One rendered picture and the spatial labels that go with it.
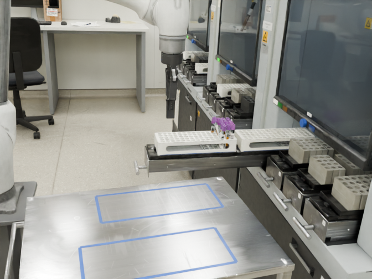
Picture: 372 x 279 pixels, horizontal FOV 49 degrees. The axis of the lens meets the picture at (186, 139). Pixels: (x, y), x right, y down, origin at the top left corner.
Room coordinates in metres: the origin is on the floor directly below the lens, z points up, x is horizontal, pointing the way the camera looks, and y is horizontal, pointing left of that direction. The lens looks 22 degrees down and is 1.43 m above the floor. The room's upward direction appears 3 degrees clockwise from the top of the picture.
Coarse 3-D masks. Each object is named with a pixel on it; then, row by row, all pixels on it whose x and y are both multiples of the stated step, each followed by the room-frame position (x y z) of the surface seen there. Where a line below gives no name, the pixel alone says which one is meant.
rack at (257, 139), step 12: (240, 132) 1.49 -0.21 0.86; (252, 132) 1.49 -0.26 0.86; (264, 132) 1.51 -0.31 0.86; (276, 132) 1.50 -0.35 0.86; (288, 132) 1.51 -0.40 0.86; (300, 132) 1.52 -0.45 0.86; (240, 144) 1.42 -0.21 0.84; (252, 144) 1.50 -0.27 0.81; (264, 144) 1.51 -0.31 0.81; (276, 144) 1.51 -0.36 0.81; (288, 144) 1.47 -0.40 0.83
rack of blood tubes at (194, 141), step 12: (168, 132) 1.45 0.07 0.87; (180, 132) 1.45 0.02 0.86; (192, 132) 1.47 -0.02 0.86; (204, 132) 1.47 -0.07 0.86; (156, 144) 1.38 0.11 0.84; (168, 144) 1.35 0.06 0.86; (180, 144) 1.36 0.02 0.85; (192, 144) 1.37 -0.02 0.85; (204, 144) 1.44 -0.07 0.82; (216, 144) 1.44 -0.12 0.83
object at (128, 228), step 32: (96, 192) 1.05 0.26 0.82; (128, 192) 1.06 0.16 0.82; (160, 192) 1.07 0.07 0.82; (192, 192) 1.08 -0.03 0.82; (224, 192) 1.09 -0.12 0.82; (32, 224) 0.88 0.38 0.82; (64, 224) 0.88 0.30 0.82; (96, 224) 0.89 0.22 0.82; (128, 224) 0.89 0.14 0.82; (160, 224) 0.90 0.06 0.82; (192, 224) 0.91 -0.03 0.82; (224, 224) 0.91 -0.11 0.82; (256, 224) 0.92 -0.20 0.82; (32, 256) 0.75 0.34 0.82; (64, 256) 0.76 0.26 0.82; (96, 256) 0.76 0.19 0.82; (128, 256) 0.77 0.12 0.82; (160, 256) 0.77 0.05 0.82; (192, 256) 0.78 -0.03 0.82; (224, 256) 0.78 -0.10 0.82; (256, 256) 0.79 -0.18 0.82; (288, 256) 0.79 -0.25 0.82
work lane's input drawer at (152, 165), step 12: (144, 156) 1.44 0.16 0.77; (156, 156) 1.33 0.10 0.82; (168, 156) 1.34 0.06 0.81; (180, 156) 1.35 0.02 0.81; (192, 156) 1.36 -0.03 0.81; (204, 156) 1.37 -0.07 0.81; (216, 156) 1.38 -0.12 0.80; (228, 156) 1.38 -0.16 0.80; (240, 156) 1.39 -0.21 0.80; (252, 156) 1.40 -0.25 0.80; (264, 156) 1.41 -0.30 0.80; (144, 168) 1.37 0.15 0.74; (156, 168) 1.32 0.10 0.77; (168, 168) 1.33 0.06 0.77; (180, 168) 1.34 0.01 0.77; (192, 168) 1.35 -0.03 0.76; (204, 168) 1.36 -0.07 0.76; (216, 168) 1.37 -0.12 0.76
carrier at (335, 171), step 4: (320, 156) 1.25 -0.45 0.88; (324, 160) 1.23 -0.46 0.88; (328, 164) 1.20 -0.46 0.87; (332, 164) 1.19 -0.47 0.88; (332, 168) 1.16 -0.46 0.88; (336, 168) 1.16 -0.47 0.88; (336, 172) 1.15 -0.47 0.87; (332, 176) 1.15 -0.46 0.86; (336, 176) 1.15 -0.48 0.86; (332, 180) 1.15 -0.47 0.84
